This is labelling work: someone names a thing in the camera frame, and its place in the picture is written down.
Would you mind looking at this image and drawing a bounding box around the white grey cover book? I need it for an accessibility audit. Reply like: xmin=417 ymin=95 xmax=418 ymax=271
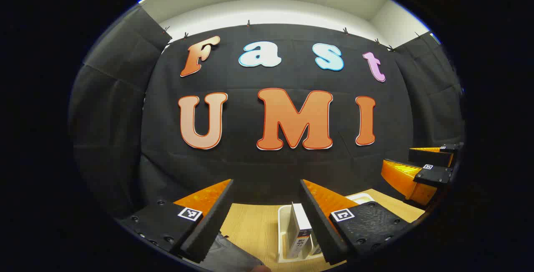
xmin=287 ymin=202 xmax=313 ymax=260

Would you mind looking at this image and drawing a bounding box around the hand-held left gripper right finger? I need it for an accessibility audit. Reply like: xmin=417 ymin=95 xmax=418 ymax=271
xmin=300 ymin=179 xmax=413 ymax=266

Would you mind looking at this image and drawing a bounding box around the row of black cloth clips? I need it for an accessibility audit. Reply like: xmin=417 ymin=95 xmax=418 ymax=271
xmin=163 ymin=20 xmax=422 ymax=51

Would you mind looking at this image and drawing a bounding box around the cream plastic bookshelf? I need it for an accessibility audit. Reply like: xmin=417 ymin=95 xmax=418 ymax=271
xmin=277 ymin=193 xmax=376 ymax=263

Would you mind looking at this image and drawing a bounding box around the grey schoolbag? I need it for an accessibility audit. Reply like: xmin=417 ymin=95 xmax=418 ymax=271
xmin=199 ymin=231 xmax=270 ymax=272

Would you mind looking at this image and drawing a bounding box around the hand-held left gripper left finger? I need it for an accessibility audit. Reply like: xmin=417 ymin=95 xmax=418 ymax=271
xmin=119 ymin=179 xmax=234 ymax=263

